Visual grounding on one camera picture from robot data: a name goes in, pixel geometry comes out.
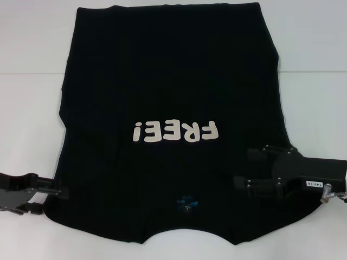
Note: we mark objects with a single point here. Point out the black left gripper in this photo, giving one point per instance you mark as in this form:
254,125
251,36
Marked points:
13,195

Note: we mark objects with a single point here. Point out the black T-shirt with FREE print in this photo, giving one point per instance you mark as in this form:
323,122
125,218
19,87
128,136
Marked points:
173,81

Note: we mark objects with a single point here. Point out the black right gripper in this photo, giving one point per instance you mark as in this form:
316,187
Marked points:
311,170

